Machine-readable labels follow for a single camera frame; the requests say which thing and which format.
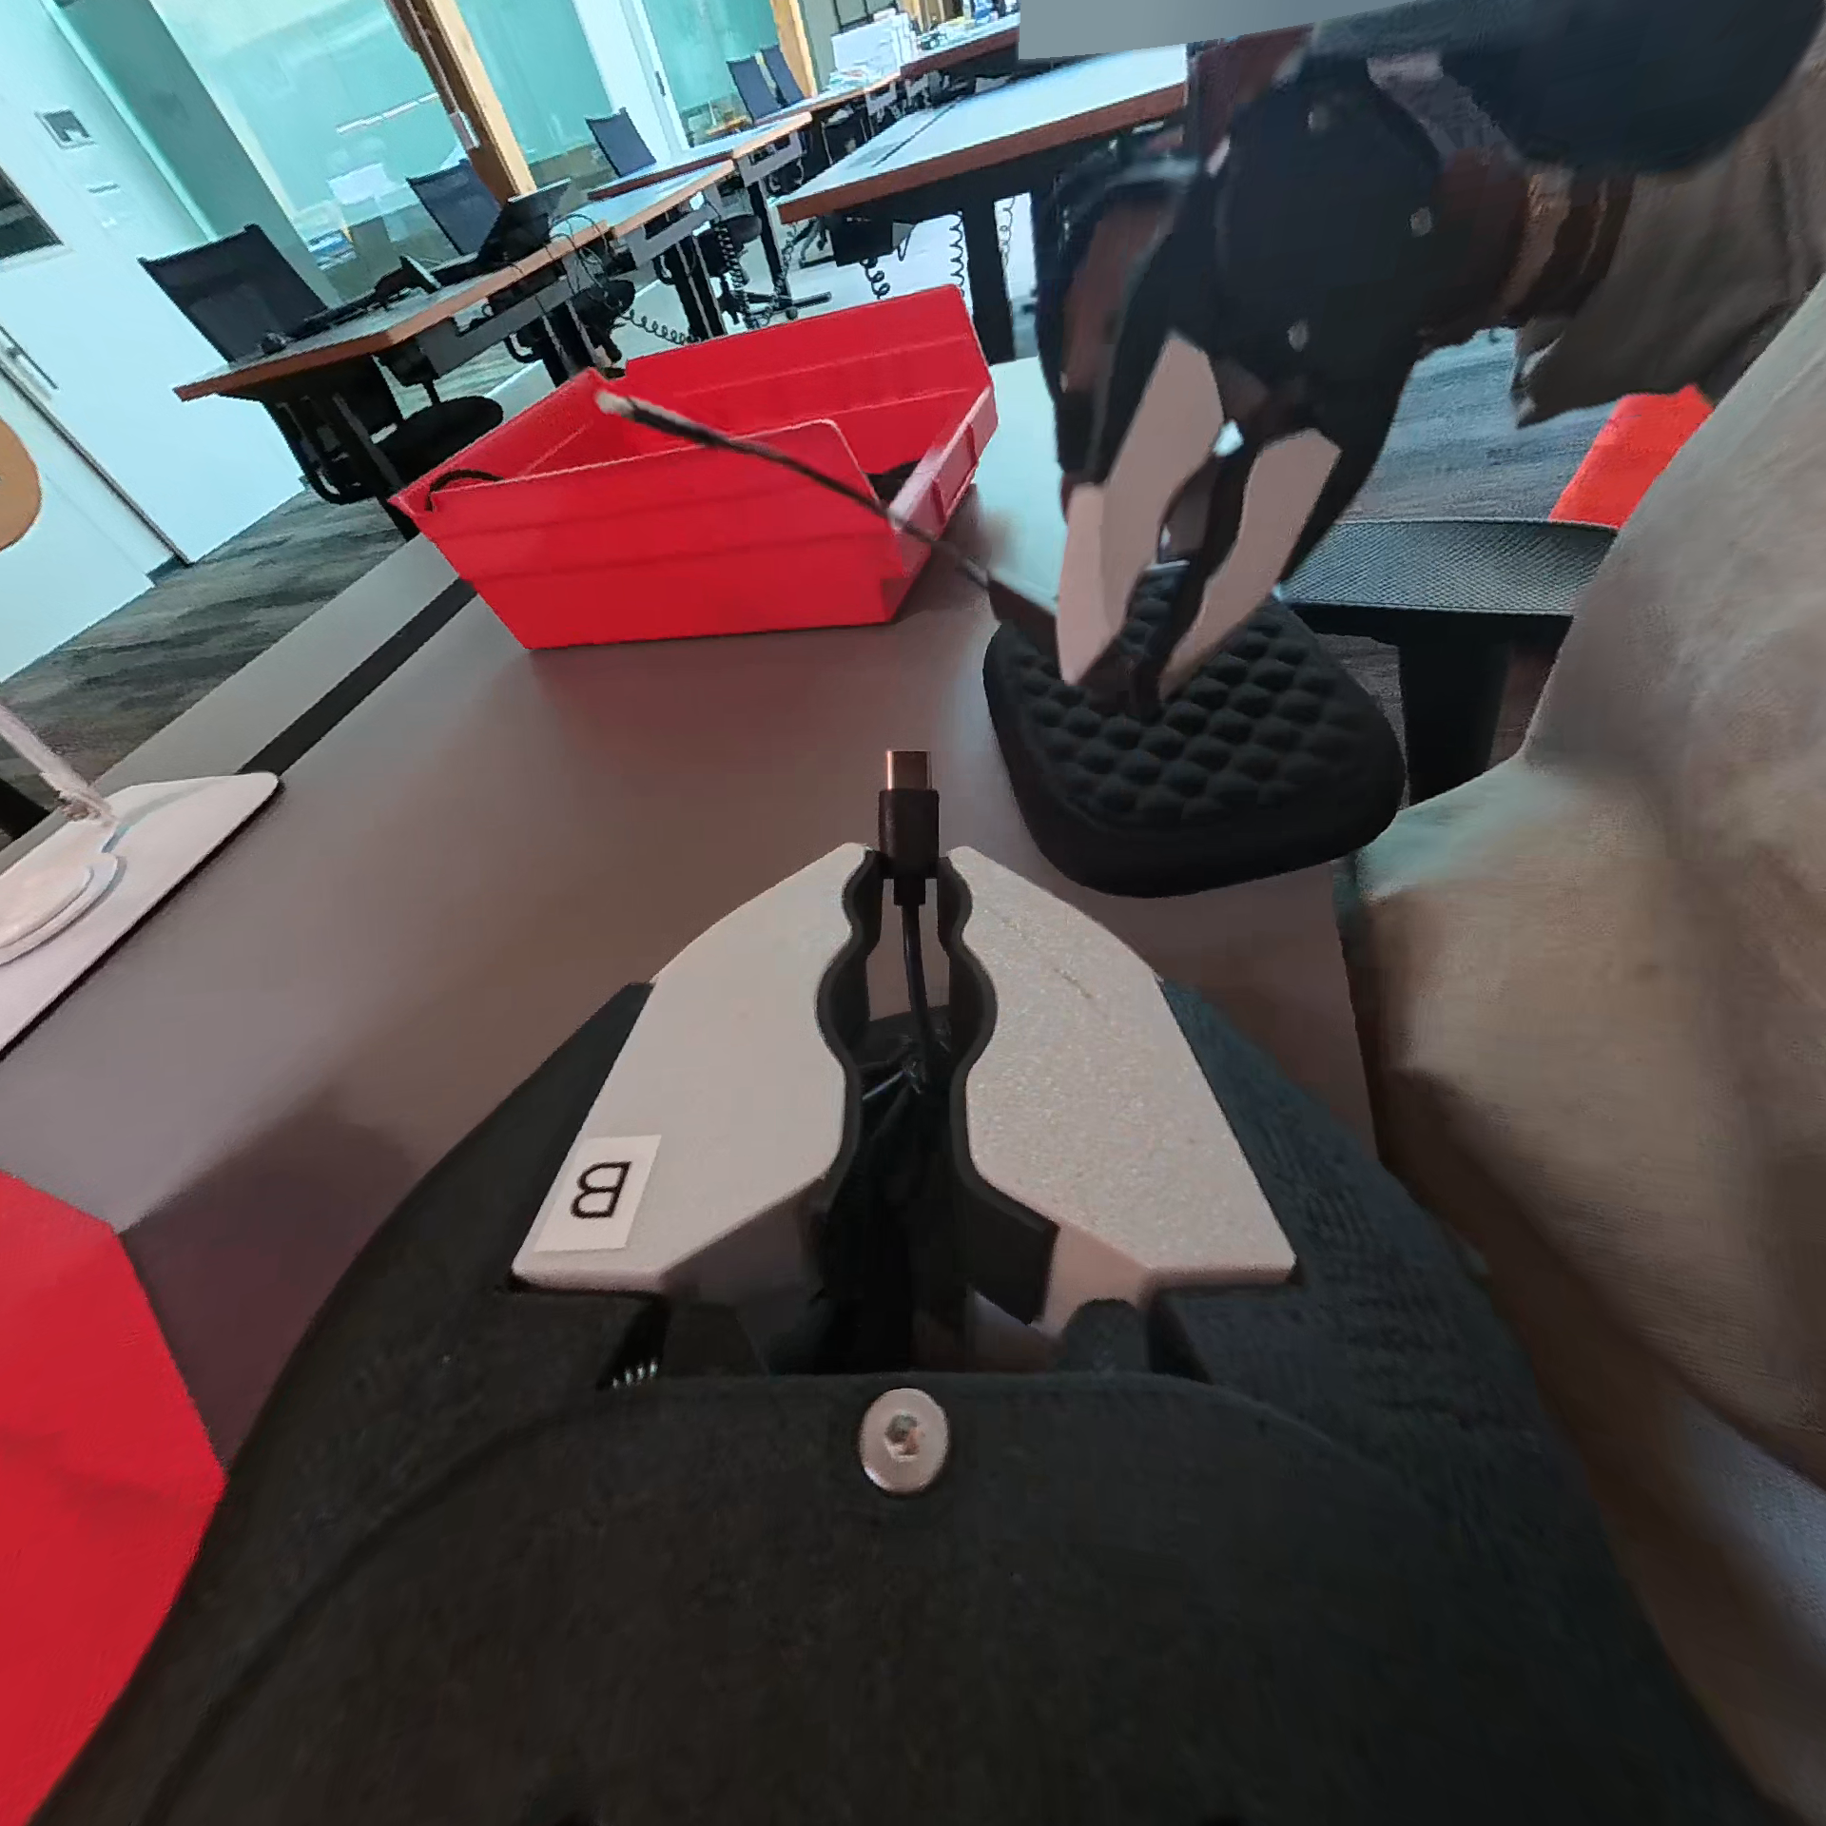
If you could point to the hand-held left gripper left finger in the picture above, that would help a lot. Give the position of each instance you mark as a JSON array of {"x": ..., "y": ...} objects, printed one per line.
[{"x": 714, "y": 1098}]

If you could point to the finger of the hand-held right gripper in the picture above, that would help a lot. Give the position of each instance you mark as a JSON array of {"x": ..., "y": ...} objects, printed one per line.
[
  {"x": 1269, "y": 514},
  {"x": 1136, "y": 486}
]

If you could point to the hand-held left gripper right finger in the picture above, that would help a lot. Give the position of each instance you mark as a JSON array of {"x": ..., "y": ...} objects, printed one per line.
[{"x": 1099, "y": 1114}]

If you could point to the grey usb hub with pigtail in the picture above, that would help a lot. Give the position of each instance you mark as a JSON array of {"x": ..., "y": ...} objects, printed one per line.
[{"x": 1020, "y": 597}]

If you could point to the small red plastic bin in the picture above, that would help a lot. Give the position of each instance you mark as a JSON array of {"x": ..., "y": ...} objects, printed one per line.
[{"x": 86, "y": 1426}]

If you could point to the person's right forearm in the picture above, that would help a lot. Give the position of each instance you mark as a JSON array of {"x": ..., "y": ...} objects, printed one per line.
[{"x": 1682, "y": 286}]

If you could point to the person's right hand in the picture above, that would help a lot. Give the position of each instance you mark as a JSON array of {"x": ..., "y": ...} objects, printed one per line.
[{"x": 1532, "y": 242}]

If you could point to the black honeycomb wrist pad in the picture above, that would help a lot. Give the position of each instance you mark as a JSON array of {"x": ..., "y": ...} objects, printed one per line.
[{"x": 1213, "y": 786}]

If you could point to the dark-top office desk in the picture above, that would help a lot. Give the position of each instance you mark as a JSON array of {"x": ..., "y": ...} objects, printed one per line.
[{"x": 999, "y": 143}]

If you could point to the red plastic object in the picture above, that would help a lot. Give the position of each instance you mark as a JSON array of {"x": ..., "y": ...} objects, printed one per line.
[{"x": 1626, "y": 457}]

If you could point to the large red plastic bin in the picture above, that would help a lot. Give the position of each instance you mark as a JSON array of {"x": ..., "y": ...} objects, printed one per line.
[{"x": 686, "y": 542}]

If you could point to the wood-edged office desk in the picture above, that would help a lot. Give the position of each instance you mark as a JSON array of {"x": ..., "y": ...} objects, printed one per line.
[
  {"x": 714, "y": 155},
  {"x": 429, "y": 317}
]

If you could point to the black office chair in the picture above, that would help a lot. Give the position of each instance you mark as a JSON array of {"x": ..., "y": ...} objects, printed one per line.
[
  {"x": 456, "y": 208},
  {"x": 229, "y": 292},
  {"x": 625, "y": 139}
]

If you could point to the black laptop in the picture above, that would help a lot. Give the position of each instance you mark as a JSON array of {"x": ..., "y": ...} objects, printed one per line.
[{"x": 520, "y": 230}]

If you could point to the black tablet with tan frame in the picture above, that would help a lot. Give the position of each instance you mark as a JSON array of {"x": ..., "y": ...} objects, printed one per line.
[{"x": 14, "y": 486}]

